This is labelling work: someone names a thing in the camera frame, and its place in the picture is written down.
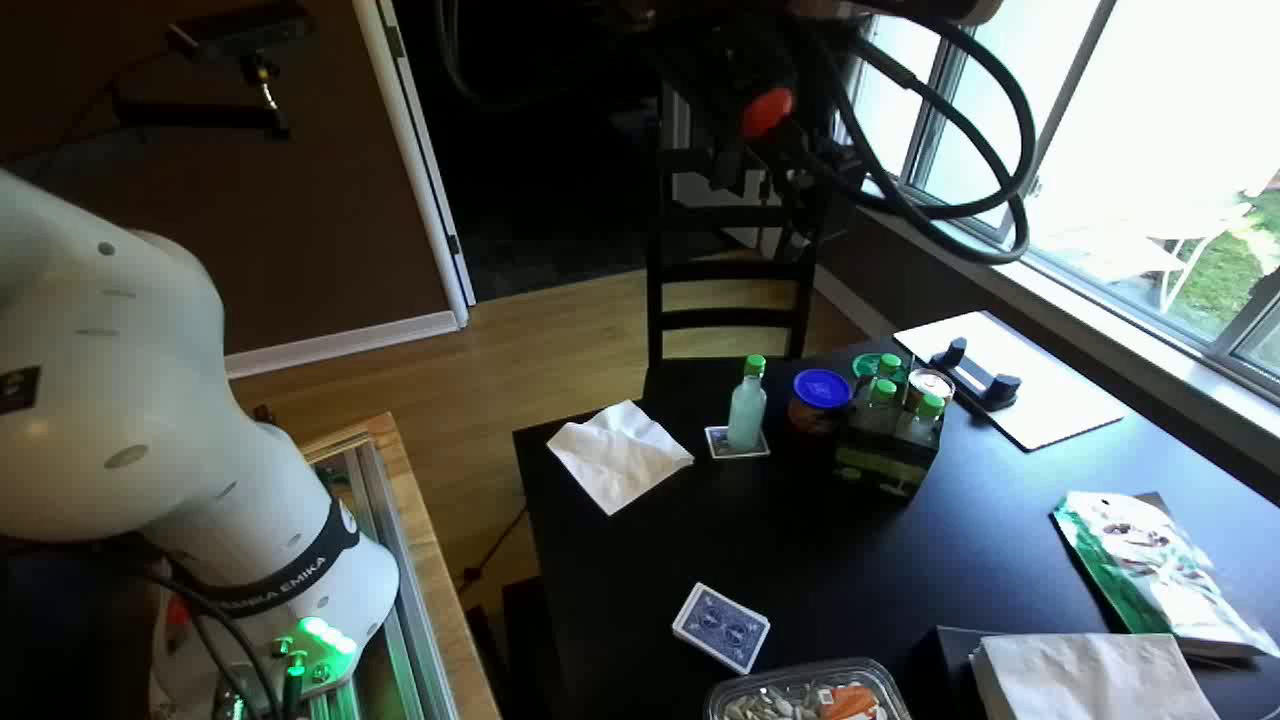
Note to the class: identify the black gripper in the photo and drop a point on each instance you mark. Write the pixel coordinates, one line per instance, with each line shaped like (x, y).
(809, 169)

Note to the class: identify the green-capped glass bottle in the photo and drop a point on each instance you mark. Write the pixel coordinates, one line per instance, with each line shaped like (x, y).
(747, 414)
(879, 401)
(925, 417)

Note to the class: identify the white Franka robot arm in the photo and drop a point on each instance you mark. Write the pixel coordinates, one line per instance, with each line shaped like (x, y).
(106, 401)

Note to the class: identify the purple-lidded jar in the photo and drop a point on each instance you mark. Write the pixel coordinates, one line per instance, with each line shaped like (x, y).
(816, 391)

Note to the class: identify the black wooden chair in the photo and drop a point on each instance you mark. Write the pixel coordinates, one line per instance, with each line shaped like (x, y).
(656, 335)

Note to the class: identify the small black dumbbell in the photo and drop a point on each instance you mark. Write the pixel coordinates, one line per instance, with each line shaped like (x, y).
(977, 378)

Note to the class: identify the white square coaster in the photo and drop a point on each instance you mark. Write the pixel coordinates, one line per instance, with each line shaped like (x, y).
(719, 454)

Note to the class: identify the white flat board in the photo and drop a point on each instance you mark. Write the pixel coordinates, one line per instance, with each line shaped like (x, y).
(1062, 401)

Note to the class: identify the white paper napkin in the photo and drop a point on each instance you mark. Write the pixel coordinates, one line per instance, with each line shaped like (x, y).
(618, 459)

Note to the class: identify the blue playing card deck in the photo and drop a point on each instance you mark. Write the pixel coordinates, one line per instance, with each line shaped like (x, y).
(720, 626)

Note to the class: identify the clear plastic food container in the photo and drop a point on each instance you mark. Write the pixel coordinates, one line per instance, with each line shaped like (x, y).
(801, 696)

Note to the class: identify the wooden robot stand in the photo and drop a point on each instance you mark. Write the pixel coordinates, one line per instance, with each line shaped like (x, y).
(425, 562)

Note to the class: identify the white window frame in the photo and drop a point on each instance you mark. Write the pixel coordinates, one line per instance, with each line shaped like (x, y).
(1173, 324)

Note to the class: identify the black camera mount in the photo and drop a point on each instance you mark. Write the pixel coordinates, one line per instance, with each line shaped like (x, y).
(221, 103)

